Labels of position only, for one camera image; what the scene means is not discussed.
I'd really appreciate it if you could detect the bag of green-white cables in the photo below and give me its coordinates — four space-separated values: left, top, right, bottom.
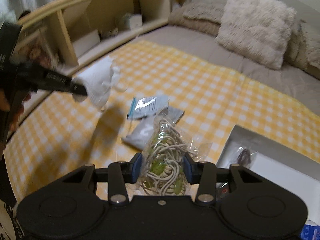
138 109 212 196

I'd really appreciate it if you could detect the grey disposable seat cushion pouch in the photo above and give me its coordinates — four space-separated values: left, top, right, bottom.
121 106 185 152

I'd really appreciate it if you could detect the light blue printed sachet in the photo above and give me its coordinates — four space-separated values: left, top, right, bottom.
127 95 169 120

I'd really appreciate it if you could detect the white cloth item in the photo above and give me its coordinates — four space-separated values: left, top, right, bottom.
72 56 120 110

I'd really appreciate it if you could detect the person's left hand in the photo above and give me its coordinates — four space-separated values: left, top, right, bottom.
0 89 32 133

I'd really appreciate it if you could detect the teddy bear display box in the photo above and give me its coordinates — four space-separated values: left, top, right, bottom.
14 27 59 70

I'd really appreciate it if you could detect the yellow white checkered blanket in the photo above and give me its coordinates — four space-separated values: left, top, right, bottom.
4 41 319 200

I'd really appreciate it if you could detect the white flat box on shelf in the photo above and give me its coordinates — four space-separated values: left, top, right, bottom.
72 30 100 57

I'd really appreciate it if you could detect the wooden headboard shelf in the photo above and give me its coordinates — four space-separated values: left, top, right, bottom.
19 0 189 75

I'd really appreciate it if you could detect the white shallow box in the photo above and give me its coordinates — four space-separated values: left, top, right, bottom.
216 125 319 225

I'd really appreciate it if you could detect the white tissue box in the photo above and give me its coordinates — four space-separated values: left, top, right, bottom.
118 13 143 30

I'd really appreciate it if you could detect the grey bed sheet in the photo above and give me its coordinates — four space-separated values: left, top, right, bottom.
134 25 320 115

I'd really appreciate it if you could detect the blue patterned packet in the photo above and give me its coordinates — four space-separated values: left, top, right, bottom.
300 224 320 240

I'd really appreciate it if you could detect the beige folded fluffy blanket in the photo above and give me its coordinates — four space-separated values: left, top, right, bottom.
168 0 227 36

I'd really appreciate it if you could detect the fluffy white square pillow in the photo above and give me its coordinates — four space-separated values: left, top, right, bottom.
216 0 297 70

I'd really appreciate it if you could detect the beige long pillow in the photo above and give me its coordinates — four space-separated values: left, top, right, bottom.
284 20 319 80

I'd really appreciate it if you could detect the bagged dark cable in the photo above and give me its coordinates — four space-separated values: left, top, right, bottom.
231 146 258 168

